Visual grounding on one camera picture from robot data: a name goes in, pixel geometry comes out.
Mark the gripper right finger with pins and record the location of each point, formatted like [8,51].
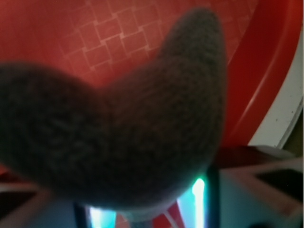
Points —
[256,187]

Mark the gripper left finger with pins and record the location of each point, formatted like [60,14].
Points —
[23,205]

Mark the gray plush bunny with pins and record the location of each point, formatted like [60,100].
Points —
[137,142]

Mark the red plastic tray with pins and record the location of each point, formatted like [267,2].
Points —
[98,40]

